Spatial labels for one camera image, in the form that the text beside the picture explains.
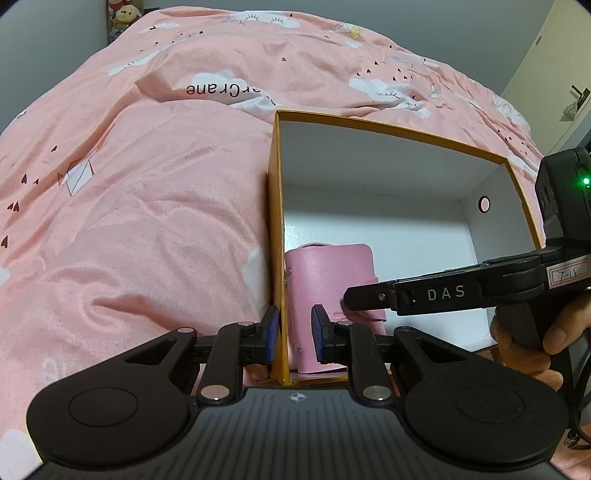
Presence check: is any pink printed blanket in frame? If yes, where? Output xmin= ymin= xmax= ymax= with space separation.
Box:
xmin=0 ymin=7 xmax=548 ymax=480

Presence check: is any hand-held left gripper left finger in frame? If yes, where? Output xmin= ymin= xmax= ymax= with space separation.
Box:
xmin=115 ymin=305 xmax=282 ymax=408

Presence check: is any stuffed toy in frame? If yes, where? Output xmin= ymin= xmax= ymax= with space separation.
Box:
xmin=107 ymin=0 xmax=142 ymax=44

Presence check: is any pink box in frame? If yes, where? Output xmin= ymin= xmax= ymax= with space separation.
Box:
xmin=284 ymin=244 xmax=387 ymax=374

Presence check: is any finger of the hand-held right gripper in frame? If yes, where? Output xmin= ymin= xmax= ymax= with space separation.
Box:
xmin=342 ymin=270 xmax=484 ymax=317

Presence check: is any orange cardboard box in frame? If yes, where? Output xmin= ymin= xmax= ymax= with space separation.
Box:
xmin=265 ymin=109 xmax=546 ymax=387

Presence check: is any person's right hand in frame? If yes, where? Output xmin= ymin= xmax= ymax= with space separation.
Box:
xmin=489 ymin=300 xmax=591 ymax=393

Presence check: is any black cable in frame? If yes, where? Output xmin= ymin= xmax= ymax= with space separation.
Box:
xmin=564 ymin=342 xmax=591 ymax=453

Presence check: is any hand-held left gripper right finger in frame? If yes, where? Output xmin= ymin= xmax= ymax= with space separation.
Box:
xmin=310 ymin=302 xmax=467 ymax=408

